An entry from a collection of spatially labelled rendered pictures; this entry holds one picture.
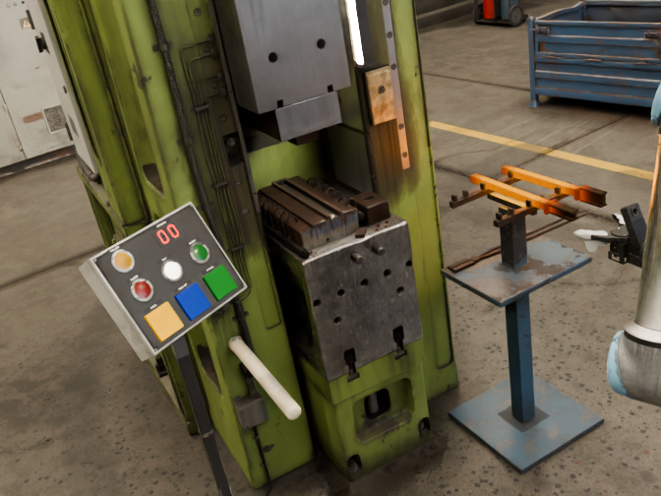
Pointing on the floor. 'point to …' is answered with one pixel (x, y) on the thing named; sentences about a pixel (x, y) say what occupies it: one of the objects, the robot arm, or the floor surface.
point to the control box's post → (201, 414)
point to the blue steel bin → (597, 52)
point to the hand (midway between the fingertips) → (592, 220)
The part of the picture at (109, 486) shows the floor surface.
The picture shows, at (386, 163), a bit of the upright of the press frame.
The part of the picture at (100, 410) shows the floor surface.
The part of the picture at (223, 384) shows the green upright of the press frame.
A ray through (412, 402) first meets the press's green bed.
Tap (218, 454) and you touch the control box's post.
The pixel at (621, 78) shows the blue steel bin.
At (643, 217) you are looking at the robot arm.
